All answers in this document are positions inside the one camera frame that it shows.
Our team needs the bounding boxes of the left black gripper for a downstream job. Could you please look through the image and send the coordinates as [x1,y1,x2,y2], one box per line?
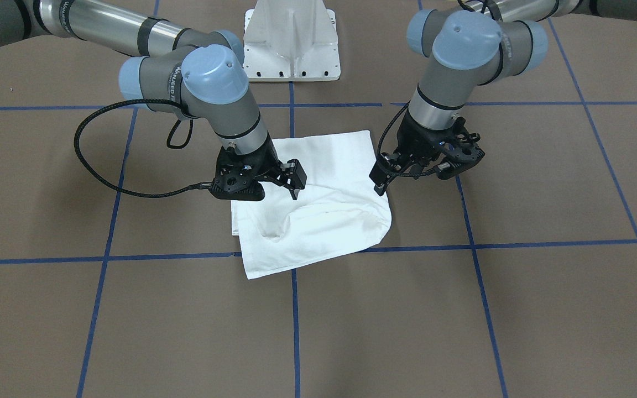
[369,113,485,196]

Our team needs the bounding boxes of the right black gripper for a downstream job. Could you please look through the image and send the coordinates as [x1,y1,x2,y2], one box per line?
[210,138,307,201]

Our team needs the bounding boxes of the white long-sleeve printed shirt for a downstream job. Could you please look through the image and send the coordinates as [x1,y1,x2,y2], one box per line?
[232,129,392,279]

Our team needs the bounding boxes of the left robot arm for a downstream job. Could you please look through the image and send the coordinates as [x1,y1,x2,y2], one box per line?
[369,1,637,196]

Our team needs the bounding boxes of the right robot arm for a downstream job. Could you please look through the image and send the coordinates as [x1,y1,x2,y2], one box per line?
[0,1,306,201]

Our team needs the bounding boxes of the white camera mast base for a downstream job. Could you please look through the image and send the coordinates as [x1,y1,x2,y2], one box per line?
[243,1,341,82]

